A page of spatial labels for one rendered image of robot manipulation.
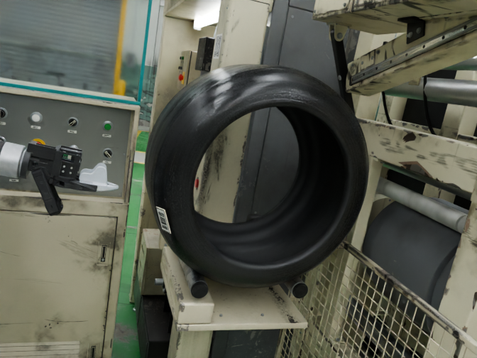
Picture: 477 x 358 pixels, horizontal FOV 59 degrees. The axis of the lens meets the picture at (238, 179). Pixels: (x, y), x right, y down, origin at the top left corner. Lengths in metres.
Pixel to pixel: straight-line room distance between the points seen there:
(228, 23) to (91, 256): 0.99
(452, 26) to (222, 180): 0.77
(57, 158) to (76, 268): 0.81
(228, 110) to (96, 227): 0.90
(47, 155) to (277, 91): 0.54
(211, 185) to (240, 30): 0.49
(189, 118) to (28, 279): 1.06
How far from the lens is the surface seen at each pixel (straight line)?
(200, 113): 0.94
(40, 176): 1.05
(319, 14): 1.38
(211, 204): 1.40
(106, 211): 1.67
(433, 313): 1.07
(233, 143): 1.37
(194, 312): 1.12
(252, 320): 1.20
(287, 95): 0.98
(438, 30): 1.14
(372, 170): 1.55
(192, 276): 1.11
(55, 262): 1.75
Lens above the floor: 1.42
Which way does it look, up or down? 13 degrees down
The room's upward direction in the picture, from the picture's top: 10 degrees clockwise
